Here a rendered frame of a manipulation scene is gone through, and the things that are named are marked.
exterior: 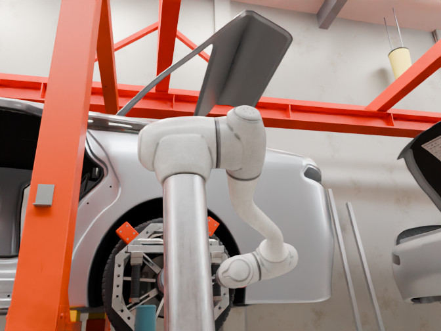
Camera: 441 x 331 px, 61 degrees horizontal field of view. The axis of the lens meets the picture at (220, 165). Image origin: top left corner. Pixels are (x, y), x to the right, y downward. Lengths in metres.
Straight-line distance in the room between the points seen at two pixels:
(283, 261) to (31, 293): 0.89
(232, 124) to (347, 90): 6.98
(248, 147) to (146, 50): 6.17
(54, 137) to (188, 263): 1.05
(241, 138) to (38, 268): 0.95
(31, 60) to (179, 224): 6.28
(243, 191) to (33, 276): 0.86
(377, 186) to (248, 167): 6.30
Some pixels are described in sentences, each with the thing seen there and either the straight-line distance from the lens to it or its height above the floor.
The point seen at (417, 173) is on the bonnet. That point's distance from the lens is 5.04.
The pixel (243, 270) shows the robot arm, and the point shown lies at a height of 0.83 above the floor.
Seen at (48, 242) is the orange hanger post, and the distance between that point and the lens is 1.56.
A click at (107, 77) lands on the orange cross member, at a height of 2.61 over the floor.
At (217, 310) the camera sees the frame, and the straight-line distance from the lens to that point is 1.89.
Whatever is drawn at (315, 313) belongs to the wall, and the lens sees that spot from 6.14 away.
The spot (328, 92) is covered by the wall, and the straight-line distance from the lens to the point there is 7.59.
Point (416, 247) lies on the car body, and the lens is 3.94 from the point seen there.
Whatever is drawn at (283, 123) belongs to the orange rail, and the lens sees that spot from 4.96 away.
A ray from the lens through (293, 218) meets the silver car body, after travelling 2.25.
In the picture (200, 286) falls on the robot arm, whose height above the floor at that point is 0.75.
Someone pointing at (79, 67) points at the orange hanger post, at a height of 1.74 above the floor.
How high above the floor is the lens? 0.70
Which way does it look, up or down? 22 degrees up
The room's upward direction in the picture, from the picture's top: 2 degrees counter-clockwise
